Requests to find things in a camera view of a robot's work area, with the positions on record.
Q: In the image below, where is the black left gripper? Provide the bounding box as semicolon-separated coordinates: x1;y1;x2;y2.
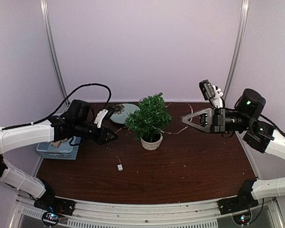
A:
74;120;118;145

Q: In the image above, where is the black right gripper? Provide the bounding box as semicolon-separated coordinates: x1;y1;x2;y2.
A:
181;108;251;135

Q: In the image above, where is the fairy light string wire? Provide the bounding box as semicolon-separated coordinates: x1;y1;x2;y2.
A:
116;101;194;162

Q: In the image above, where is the white battery box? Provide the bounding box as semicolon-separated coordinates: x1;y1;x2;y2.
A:
117;164;124;171

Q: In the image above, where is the small green christmas tree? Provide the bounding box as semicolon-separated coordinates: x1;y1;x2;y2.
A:
125;92;172;151

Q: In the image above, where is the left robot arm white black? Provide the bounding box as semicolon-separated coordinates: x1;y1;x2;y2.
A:
0;100;118;211

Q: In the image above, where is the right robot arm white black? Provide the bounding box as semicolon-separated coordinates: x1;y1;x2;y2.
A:
182;88;285;210

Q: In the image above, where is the light blue flower plate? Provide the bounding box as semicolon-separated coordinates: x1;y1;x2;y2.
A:
110;103;140;124

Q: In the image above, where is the light blue plastic basket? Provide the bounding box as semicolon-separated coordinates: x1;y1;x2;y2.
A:
36;136;81;160

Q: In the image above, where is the beige fabric bow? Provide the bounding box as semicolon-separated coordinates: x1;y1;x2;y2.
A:
51;138;68;148

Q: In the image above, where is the right circuit board with leds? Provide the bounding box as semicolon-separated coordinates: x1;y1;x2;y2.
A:
232;212;252;226

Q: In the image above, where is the circuit board with leds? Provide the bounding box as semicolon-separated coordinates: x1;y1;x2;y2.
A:
41;212;61;226
232;212;252;226

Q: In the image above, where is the left circuit board with leds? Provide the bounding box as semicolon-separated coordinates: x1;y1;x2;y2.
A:
41;212;61;226

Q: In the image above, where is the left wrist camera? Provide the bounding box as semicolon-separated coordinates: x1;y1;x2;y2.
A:
94;108;115;128

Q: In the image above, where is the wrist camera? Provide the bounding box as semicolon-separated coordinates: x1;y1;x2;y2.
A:
199;79;225;109
94;108;115;128

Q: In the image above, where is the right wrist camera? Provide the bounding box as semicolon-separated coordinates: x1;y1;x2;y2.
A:
199;79;225;109

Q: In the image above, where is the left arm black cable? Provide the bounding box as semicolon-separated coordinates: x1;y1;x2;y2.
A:
0;83;112;131

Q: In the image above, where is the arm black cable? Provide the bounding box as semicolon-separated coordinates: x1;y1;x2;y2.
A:
258;115;285;144
0;83;112;131

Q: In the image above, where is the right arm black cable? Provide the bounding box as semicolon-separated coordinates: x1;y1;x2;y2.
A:
258;115;285;144

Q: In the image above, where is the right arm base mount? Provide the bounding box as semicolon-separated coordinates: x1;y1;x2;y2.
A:
218;191;258;215

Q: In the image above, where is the front aluminium rail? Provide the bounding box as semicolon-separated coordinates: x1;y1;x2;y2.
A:
9;196;285;228

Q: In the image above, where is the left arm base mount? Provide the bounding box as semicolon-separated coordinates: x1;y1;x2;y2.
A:
34;198;76;216

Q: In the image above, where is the right aluminium frame post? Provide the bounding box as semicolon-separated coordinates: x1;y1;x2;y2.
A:
223;0;250;102

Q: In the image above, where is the aluminium frame post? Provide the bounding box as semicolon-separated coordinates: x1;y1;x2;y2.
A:
40;0;67;98
223;0;250;102

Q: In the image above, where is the left aluminium frame post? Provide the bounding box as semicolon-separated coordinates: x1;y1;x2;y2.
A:
40;0;67;98

